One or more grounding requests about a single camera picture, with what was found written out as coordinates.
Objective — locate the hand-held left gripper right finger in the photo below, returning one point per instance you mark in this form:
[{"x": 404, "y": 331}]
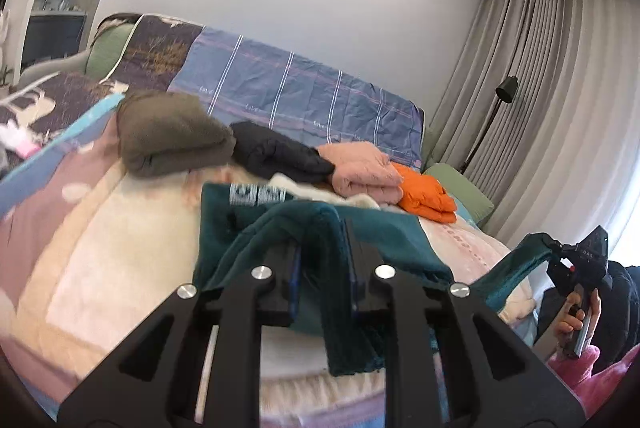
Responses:
[{"x": 354, "y": 288}]

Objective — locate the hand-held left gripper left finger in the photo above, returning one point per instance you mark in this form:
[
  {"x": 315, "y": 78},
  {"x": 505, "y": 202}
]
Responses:
[{"x": 296, "y": 288}]

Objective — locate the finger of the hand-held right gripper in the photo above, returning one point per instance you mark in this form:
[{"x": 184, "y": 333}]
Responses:
[{"x": 560, "y": 260}]

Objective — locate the teal fleece hooded coat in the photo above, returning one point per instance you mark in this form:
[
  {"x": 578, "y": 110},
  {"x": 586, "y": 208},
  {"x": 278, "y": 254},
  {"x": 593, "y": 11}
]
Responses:
[{"x": 320, "y": 228}]

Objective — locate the person's right forearm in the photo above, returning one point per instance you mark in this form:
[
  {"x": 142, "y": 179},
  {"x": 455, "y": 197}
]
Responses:
[{"x": 620, "y": 308}]

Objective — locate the person's right hand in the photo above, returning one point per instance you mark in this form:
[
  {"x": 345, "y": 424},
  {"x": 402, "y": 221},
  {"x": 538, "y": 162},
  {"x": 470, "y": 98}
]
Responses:
[{"x": 567, "y": 323}]

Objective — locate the orange folded puffer jacket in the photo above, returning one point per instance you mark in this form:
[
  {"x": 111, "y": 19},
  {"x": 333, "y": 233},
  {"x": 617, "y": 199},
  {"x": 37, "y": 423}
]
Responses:
[{"x": 425, "y": 195}]

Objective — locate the green pillow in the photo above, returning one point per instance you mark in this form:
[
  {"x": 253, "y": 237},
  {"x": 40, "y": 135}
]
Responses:
[
  {"x": 107, "y": 53},
  {"x": 465, "y": 188}
]

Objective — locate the pink folded jacket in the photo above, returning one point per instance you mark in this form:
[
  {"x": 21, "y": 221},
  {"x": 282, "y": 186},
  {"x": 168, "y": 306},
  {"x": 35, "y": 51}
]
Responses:
[{"x": 360, "y": 168}]

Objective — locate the black folded puffer jacket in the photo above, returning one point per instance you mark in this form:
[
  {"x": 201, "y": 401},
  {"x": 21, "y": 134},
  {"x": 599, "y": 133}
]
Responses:
[{"x": 275, "y": 153}]

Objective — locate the grey pleated curtain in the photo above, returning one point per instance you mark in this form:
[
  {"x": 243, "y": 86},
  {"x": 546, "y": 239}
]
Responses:
[{"x": 550, "y": 108}]

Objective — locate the black floor lamp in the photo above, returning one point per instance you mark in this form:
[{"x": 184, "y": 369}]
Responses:
[{"x": 507, "y": 88}]

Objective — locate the blue plaid bed cover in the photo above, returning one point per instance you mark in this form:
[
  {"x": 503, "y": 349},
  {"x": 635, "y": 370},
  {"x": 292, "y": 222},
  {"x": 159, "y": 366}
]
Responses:
[{"x": 300, "y": 93}]

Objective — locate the olive folded fleece garment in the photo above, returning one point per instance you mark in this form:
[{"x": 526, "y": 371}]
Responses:
[{"x": 170, "y": 133}]

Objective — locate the dark deer print quilt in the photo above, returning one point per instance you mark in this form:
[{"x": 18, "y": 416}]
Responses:
[{"x": 155, "y": 48}]

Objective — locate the pink white small cloth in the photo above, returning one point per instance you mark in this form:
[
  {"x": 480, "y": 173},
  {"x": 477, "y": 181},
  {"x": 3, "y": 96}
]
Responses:
[{"x": 25, "y": 148}]

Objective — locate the dark blue cabinet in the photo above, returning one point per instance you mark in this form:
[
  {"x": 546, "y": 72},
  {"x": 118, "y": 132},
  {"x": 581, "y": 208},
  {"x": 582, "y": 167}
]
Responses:
[{"x": 50, "y": 38}]

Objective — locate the grey upholstered bed frame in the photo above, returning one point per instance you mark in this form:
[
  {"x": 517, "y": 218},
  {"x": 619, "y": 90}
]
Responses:
[{"x": 55, "y": 66}]

